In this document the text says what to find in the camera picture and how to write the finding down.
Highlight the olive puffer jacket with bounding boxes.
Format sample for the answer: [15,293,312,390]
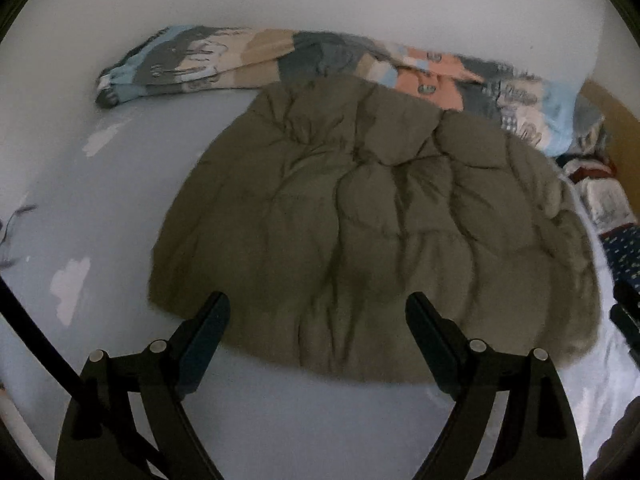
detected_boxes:
[147,76,603,386]

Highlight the navy star print pillow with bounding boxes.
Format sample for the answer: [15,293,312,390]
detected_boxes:
[599,225,640,292]

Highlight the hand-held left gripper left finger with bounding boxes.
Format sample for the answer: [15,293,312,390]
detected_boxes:
[54,291,232,480]

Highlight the patchwork print blanket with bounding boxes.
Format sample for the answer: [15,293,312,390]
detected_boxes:
[95,25,608,158]

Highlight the black cable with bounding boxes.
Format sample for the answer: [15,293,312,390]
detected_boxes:
[0,277,96,406]

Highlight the red white patterned cloth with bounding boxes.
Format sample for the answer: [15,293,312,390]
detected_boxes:
[555,152,627,235]

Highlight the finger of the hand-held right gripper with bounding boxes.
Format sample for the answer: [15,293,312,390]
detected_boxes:
[609,280,640,356]

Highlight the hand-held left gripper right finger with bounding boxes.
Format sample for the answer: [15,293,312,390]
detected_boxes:
[405,291,585,480]

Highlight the wooden headboard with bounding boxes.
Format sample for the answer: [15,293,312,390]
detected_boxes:
[580,79,640,181]

